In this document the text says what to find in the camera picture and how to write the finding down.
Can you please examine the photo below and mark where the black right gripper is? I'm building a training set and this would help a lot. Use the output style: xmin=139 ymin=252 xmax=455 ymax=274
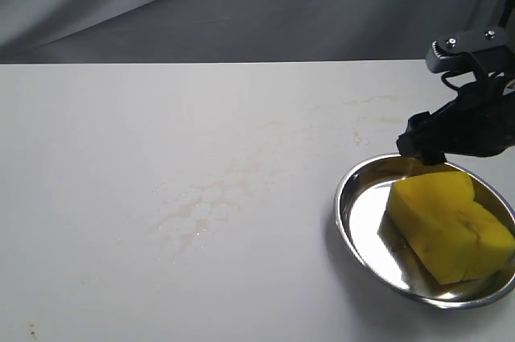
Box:
xmin=396 ymin=80 xmax=514 ymax=165

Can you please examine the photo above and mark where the yellow sponge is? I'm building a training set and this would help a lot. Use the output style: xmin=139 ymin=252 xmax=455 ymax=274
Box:
xmin=385 ymin=171 xmax=514 ymax=285

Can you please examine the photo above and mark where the orange liquid spill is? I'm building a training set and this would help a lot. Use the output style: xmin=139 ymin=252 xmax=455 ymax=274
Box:
xmin=116 ymin=92 xmax=407 ymax=262

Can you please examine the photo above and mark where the stainless steel round tray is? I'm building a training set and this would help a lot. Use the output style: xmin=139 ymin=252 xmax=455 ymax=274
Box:
xmin=334 ymin=155 xmax=514 ymax=309

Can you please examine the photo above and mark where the grey fabric backdrop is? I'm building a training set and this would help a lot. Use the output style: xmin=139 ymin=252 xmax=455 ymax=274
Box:
xmin=1 ymin=0 xmax=504 ymax=64

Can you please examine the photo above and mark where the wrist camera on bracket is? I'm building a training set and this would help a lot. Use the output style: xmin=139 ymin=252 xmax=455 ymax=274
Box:
xmin=425 ymin=27 xmax=514 ymax=91

